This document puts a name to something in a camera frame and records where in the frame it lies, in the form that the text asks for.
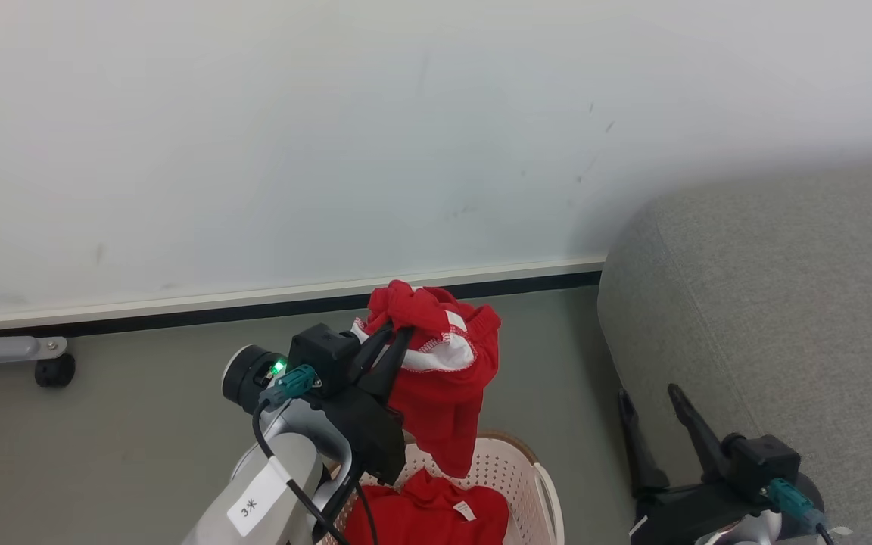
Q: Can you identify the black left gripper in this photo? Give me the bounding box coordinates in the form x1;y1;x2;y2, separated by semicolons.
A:
312;325;416;486

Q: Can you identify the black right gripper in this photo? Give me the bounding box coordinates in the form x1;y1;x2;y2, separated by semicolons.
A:
618;383;771;545

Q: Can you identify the red sports jersey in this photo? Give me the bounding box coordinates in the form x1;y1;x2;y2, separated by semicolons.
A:
351;280;503;479

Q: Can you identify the cream perforated plastic laundry basket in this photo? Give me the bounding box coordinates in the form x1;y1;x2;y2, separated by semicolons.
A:
315;431;564;545

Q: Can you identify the white and black baseboard strip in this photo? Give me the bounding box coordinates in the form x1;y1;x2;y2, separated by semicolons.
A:
0;257;608;339

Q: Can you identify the grey fabric sofa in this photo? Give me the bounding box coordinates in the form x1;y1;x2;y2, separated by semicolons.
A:
596;155;872;545

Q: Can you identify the black caster wheel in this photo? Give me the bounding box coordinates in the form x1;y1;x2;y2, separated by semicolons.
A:
35;353;76;389

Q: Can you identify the black cable with teal plug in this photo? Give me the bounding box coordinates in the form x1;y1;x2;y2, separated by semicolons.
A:
252;364;353;545
767;477;836;545

